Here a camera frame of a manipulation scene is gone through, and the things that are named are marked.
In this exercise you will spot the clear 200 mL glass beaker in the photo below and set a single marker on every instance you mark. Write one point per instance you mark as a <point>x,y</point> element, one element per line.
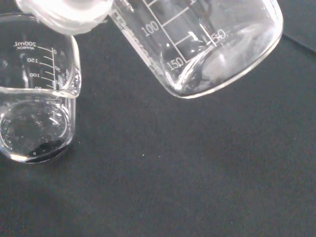
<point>37,118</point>

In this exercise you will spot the black bench cloth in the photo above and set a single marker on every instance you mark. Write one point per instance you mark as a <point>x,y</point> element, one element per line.
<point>172,172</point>

